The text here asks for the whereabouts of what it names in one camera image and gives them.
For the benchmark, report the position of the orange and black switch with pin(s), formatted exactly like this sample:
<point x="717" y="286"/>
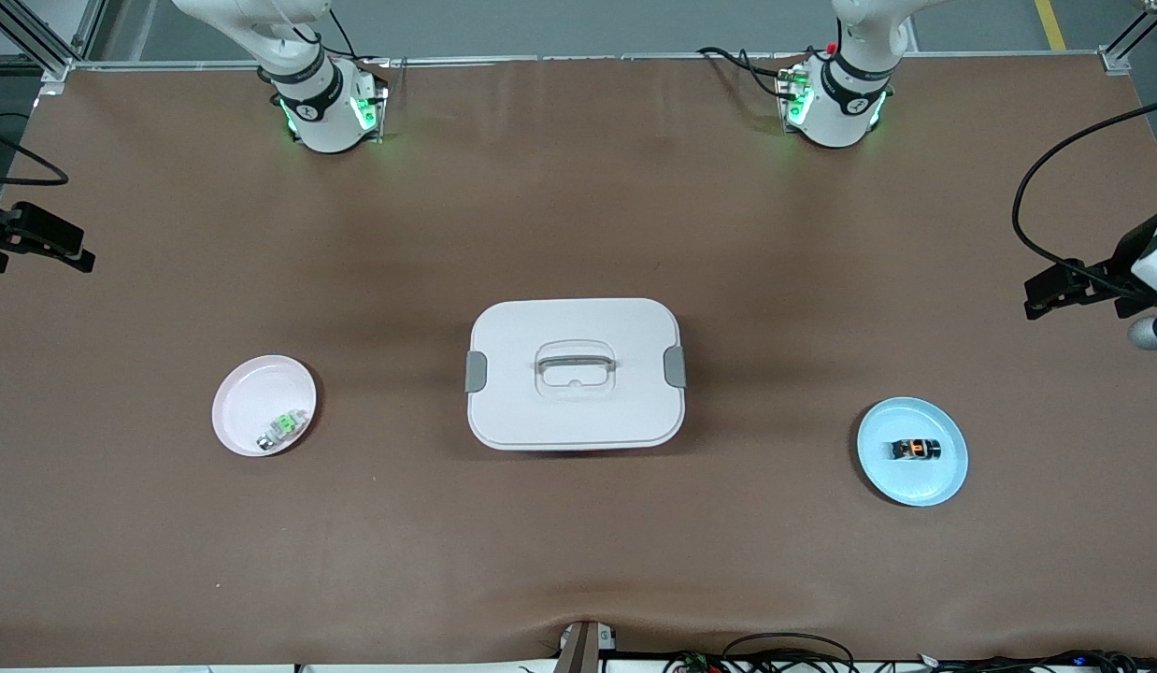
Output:
<point x="915" y="450"/>

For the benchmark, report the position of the brown camera mount post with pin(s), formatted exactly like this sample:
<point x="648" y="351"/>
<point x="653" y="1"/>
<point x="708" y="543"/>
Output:
<point x="583" y="650"/>

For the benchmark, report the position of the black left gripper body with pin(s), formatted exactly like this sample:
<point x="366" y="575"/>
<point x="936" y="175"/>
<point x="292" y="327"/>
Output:
<point x="1122" y="264"/>

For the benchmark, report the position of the pink round plate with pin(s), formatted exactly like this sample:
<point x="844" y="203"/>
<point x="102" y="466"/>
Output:
<point x="247" y="411"/>

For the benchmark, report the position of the aluminium corner frame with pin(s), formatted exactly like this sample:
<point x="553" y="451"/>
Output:
<point x="1122" y="56"/>
<point x="55" y="56"/>

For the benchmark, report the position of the white lidded storage box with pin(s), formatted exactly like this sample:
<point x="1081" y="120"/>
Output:
<point x="578" y="411"/>

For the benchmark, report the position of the green and clear switch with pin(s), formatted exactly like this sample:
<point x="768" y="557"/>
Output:
<point x="281" y="430"/>

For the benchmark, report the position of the light blue round plate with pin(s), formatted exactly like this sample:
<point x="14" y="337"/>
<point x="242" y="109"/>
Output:
<point x="906" y="486"/>

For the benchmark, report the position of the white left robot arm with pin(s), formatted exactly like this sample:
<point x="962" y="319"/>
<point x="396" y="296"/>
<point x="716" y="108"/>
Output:
<point x="845" y="103"/>

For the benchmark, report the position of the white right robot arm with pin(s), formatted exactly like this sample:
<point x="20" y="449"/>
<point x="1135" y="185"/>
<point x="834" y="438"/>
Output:
<point x="321" y="112"/>

